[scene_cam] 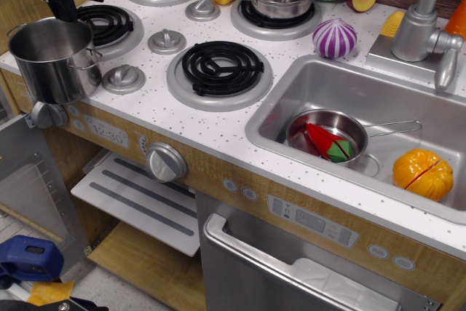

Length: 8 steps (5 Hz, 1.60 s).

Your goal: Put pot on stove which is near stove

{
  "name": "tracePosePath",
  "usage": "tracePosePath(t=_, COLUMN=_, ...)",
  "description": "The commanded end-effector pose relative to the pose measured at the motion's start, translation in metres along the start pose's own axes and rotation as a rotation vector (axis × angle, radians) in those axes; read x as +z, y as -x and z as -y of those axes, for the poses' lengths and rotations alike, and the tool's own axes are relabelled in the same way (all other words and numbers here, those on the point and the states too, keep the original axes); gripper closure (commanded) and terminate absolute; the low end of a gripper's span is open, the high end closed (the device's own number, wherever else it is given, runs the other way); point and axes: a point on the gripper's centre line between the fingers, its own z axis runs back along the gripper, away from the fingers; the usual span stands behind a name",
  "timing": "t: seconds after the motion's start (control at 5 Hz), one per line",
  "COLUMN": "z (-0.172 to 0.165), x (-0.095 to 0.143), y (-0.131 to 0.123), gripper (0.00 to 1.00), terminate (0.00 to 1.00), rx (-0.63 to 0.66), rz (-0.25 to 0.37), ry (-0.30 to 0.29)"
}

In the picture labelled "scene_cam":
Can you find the tall steel stock pot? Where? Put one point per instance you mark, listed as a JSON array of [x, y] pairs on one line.
[[57, 59]]

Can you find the front left black burner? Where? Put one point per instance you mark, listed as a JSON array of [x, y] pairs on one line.
[[116, 30]]

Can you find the black burner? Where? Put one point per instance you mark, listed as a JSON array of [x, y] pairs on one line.
[[219, 76], [249, 22], [116, 30]]

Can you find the silver stovetop knob front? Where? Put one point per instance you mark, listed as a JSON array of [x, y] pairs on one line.
[[123, 80]]

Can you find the silver stovetop knob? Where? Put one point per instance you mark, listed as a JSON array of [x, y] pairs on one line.
[[202, 11], [166, 42], [123, 80]]

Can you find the silver stovetop knob middle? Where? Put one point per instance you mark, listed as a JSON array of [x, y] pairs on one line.
[[166, 42]]

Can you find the silver stovetop knob back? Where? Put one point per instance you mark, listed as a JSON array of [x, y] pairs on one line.
[[202, 11]]

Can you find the silver oven knob left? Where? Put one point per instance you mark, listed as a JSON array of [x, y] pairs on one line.
[[46, 115]]

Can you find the silver oven knob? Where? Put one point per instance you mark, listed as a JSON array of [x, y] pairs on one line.
[[164, 163], [46, 115]]

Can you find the front centre black burner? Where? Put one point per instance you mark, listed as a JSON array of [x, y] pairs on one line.
[[219, 76]]

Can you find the back right black burner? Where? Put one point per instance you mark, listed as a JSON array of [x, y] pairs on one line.
[[249, 22]]

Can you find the silver oven knob right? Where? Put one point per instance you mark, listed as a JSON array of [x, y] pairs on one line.
[[164, 163]]

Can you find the white oven rack shelf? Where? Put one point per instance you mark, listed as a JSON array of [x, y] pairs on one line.
[[123, 189]]

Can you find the open oven door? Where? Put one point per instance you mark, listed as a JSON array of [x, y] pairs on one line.
[[34, 199]]

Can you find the purple toy onion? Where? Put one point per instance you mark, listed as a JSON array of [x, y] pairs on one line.
[[334, 38]]

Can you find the blue clamp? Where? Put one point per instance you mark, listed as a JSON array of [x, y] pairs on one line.
[[33, 259]]

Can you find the small steel saucepan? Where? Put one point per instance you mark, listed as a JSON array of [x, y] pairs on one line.
[[345, 126]]

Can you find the red toy chili pepper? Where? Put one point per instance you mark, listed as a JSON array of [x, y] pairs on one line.
[[330, 146]]

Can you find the yellow cloth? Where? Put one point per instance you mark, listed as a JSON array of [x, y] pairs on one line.
[[43, 293]]

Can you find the yellow toy corn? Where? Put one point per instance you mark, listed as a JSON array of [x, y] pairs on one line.
[[391, 24]]

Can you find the silver dishwasher door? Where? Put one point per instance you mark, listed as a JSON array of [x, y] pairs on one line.
[[248, 264]]

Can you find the silver sink basin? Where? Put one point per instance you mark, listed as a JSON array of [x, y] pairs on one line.
[[398, 116]]

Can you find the silver toy faucet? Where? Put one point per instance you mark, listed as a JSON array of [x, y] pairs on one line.
[[419, 48]]

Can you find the orange toy carrot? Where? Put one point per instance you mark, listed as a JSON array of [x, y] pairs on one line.
[[457, 22]]

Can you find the orange toy pumpkin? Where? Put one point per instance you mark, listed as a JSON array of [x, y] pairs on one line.
[[423, 172]]

